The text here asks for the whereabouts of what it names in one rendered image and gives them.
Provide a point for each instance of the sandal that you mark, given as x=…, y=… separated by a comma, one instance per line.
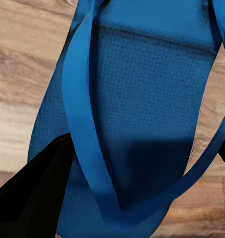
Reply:
x=128, y=87

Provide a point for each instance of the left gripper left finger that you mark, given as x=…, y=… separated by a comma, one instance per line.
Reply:
x=31, y=201

